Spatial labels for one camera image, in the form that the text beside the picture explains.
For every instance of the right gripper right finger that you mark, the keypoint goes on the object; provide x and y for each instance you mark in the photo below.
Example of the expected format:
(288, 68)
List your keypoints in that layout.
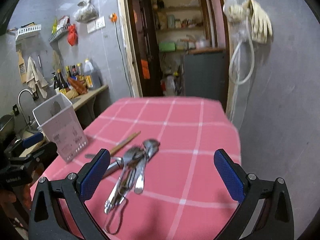
(275, 220)

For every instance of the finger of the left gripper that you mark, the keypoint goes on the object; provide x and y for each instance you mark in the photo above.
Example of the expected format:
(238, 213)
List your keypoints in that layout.
(42, 157)
(32, 140)

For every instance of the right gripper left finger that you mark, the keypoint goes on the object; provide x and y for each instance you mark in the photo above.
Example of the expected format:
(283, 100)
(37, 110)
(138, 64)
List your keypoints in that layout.
(47, 220)

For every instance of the white perforated utensil holder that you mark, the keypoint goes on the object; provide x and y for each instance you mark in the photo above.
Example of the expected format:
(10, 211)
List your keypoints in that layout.
(57, 118)

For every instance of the wire handled tool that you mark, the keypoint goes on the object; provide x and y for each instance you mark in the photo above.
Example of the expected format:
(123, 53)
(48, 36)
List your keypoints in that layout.
(117, 214)

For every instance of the wooden chopsticks pair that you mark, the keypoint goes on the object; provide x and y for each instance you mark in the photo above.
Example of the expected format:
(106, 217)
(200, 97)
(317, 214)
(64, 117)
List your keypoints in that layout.
(122, 144)

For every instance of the steel spoon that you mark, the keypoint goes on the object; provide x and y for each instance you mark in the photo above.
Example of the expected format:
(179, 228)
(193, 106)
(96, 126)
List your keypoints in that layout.
(130, 159)
(150, 148)

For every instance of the steel handled peeler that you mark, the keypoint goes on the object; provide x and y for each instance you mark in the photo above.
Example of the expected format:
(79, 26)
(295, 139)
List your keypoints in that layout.
(113, 167)

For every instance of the person's left hand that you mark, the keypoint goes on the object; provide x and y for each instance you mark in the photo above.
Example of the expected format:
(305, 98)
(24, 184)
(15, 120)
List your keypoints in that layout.
(9, 197)

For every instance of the chrome sink faucet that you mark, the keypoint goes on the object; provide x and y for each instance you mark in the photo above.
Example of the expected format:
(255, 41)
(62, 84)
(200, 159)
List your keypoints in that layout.
(26, 103)

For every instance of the beige hanging towel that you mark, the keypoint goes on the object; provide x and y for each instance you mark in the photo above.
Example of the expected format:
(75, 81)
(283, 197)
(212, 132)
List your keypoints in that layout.
(35, 80)

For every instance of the dark soy sauce bottle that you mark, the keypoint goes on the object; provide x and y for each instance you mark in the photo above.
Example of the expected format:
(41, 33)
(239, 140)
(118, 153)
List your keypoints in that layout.
(63, 87)

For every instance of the wooden cutting board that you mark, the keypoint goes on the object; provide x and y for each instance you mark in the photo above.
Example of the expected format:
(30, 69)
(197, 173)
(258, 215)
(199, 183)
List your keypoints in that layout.
(22, 67)

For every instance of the large oil jug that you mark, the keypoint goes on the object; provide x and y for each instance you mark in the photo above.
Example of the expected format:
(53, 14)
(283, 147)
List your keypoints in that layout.
(91, 76)

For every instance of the pink checkered tablecloth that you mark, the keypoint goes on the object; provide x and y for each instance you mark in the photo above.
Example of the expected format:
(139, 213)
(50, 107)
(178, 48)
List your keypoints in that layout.
(184, 196)

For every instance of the red plastic bag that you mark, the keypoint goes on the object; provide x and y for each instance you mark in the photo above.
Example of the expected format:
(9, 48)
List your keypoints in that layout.
(72, 37)

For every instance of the clear bag of dried goods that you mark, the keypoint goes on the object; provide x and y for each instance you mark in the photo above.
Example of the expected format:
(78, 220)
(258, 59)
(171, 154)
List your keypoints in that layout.
(86, 12)

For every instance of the green box on shelf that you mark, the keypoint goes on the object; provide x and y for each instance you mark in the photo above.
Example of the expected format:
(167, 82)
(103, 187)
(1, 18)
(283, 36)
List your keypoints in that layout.
(167, 46)

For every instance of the dark grey cabinet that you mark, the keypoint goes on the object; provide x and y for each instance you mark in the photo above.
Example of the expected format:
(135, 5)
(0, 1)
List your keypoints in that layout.
(204, 75)

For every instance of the cream rubber gloves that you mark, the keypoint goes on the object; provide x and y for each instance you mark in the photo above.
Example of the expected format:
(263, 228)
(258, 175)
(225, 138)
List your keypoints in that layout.
(251, 10)

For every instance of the grey wall shelf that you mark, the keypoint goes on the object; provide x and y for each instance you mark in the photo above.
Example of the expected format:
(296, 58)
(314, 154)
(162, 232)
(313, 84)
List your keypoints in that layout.
(59, 33)

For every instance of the white wall rack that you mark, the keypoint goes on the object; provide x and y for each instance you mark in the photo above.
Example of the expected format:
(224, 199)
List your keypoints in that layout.
(28, 31)

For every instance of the white wall socket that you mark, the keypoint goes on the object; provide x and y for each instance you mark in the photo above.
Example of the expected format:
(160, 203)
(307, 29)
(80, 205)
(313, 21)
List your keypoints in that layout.
(96, 25)

